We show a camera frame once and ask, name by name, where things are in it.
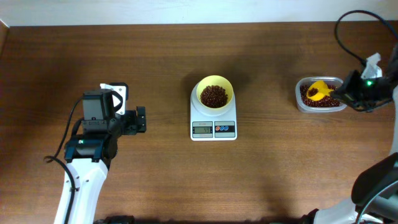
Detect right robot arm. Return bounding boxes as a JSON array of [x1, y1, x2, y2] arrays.
[[299, 46, 397, 224]]

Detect red adzuki beans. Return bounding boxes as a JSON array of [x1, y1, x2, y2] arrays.
[[200, 85, 228, 108]]

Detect pale yellow plastic bowl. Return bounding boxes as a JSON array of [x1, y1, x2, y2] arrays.
[[196, 75, 234, 109]]

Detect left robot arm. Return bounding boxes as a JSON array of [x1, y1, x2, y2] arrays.
[[49, 83, 147, 223]]

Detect left black cable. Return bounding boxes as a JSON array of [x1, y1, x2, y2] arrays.
[[43, 95, 124, 224]]

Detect clear plastic food container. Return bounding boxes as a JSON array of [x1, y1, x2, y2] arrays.
[[295, 77, 347, 113]]

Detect white digital kitchen scale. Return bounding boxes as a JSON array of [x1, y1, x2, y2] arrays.
[[190, 83, 238, 141]]

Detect yellow plastic measuring scoop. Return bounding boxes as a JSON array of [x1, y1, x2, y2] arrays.
[[306, 80, 333, 101]]

